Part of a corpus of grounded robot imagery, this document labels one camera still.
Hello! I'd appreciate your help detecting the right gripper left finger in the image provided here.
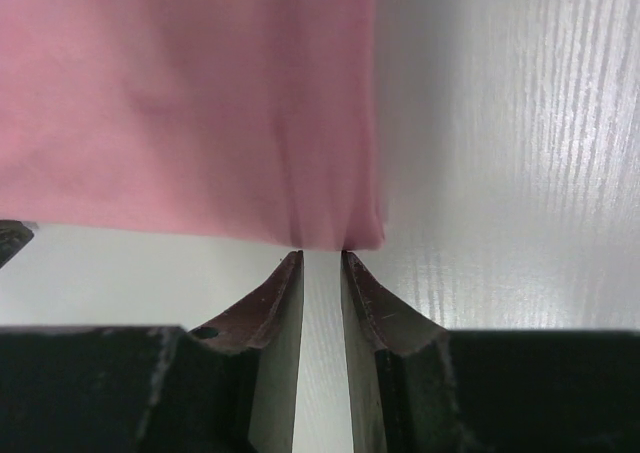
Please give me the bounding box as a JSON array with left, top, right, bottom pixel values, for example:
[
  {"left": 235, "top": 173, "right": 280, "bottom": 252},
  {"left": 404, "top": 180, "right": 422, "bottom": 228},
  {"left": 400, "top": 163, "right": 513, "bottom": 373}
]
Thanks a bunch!
[{"left": 1, "top": 251, "right": 304, "bottom": 452}]

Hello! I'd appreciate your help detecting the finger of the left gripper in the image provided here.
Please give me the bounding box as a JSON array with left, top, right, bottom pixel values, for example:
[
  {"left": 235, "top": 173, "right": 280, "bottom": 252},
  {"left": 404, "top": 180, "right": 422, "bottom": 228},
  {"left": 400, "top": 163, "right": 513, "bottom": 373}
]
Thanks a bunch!
[{"left": 0, "top": 220, "right": 34, "bottom": 267}]

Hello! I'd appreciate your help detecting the pink t shirt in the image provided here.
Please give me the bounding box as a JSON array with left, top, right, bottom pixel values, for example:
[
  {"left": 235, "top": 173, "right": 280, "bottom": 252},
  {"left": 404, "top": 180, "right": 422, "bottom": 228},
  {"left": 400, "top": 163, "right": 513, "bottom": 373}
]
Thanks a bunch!
[{"left": 1, "top": 0, "right": 385, "bottom": 250}]

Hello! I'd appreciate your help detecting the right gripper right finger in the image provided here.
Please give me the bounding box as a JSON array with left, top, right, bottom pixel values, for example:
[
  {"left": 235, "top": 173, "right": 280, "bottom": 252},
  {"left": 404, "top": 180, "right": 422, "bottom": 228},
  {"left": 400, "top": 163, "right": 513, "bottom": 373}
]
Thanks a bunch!
[{"left": 341, "top": 252, "right": 639, "bottom": 452}]

